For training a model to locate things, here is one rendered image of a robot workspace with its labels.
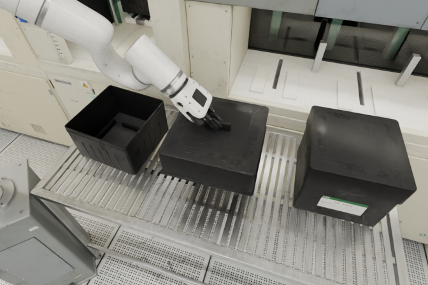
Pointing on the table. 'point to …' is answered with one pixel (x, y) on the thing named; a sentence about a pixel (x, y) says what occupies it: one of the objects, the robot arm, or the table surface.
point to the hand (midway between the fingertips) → (214, 121)
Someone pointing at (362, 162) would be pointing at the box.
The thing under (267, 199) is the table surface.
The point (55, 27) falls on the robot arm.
